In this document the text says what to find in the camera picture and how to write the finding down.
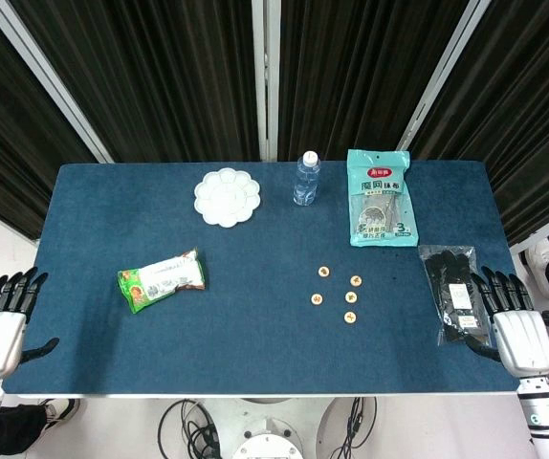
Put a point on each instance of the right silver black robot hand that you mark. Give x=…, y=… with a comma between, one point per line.
x=523, y=342

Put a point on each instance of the wooden chess piece black character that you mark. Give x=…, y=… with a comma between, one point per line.
x=350, y=297
x=324, y=271
x=356, y=280

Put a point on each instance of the wooden chess piece red character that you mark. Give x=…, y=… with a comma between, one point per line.
x=350, y=317
x=316, y=299

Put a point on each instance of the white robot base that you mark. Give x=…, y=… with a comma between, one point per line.
x=265, y=440

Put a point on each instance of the black gloves in clear bag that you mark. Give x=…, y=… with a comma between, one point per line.
x=451, y=296

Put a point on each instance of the plain white sneaker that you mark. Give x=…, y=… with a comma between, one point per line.
x=540, y=258

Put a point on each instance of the white and black sneaker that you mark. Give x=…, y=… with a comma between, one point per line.
x=59, y=412

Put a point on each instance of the green and white snack bag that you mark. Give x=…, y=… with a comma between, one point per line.
x=164, y=282

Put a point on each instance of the teal cleaning cloth package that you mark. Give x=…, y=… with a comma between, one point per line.
x=382, y=201

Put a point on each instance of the black pleated curtain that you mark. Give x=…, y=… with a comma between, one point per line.
x=533, y=119
x=6, y=119
x=160, y=72
x=351, y=72

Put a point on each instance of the blue fabric table cover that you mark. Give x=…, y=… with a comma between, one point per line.
x=255, y=334

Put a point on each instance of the clear plastic water bottle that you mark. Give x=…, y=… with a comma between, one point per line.
x=306, y=184

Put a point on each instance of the white flower-shaped paint palette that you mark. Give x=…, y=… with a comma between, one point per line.
x=227, y=197

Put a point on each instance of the white frame rail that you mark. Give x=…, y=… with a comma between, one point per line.
x=542, y=229

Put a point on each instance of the white frame post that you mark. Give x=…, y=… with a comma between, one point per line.
x=266, y=72
x=446, y=72
x=50, y=81

